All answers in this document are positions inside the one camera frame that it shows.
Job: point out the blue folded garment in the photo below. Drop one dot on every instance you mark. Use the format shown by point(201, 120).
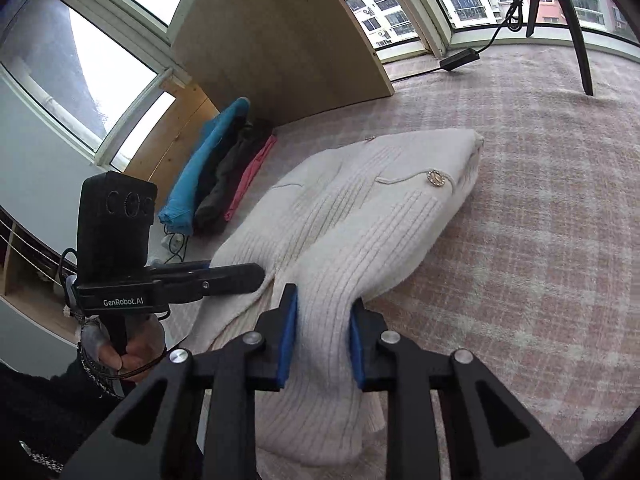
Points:
point(195, 175)

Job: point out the person's left forearm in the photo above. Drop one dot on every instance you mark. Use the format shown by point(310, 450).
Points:
point(40, 410)

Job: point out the black tripod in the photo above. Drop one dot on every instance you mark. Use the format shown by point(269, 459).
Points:
point(577, 35)

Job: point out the person's left hand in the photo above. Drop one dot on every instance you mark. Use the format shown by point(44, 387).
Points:
point(142, 347)

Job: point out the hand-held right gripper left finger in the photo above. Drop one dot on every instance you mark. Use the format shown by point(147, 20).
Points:
point(287, 340)

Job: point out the pink checked blanket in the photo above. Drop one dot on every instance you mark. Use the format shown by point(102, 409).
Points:
point(525, 210)

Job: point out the wooden shelf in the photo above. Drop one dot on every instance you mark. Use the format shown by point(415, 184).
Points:
point(25, 280)

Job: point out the white side window frame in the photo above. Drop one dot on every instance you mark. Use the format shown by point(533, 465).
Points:
point(170, 75)

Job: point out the pink folded garment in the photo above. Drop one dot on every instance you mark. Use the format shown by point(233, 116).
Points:
point(250, 175)

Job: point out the dark grey folded garment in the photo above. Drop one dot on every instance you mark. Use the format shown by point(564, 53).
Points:
point(225, 175)

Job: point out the white bay window frame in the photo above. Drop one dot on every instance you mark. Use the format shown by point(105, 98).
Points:
point(430, 15)

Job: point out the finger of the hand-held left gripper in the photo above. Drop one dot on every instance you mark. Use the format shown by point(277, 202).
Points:
point(225, 280)
point(175, 267)

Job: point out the wooden side panel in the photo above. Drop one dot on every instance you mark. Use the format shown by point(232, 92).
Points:
point(170, 135)

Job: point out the white ribbed knit sweater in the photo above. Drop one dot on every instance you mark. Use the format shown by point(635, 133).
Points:
point(350, 220)

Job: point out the black power adapter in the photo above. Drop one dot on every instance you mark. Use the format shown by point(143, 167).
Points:
point(457, 60)

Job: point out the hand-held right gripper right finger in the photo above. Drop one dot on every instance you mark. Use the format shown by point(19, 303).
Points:
point(356, 355)

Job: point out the light wooden board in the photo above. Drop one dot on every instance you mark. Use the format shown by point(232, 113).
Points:
point(275, 35)

